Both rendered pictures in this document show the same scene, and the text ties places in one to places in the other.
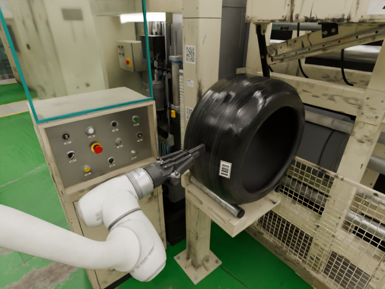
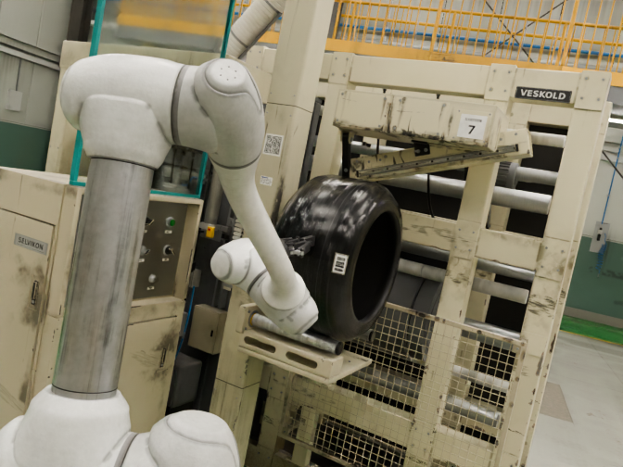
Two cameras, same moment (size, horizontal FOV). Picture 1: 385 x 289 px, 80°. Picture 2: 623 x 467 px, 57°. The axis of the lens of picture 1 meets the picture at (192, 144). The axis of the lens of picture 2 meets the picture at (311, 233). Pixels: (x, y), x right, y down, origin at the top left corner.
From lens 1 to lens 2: 1.11 m
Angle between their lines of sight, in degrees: 33
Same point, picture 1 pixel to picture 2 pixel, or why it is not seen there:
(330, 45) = (424, 164)
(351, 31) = (442, 153)
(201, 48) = (291, 139)
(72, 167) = not seen: hidden behind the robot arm
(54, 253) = (275, 242)
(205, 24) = (299, 115)
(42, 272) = not seen: outside the picture
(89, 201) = (236, 247)
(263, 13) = (356, 119)
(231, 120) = (347, 209)
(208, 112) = (315, 203)
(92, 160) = not seen: hidden behind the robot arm
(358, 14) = (450, 134)
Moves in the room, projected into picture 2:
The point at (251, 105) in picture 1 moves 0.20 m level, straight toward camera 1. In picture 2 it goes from (365, 198) to (382, 202)
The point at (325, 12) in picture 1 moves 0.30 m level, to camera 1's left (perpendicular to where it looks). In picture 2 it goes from (422, 129) to (349, 109)
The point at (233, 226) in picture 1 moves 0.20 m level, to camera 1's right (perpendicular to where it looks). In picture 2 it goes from (331, 364) to (384, 368)
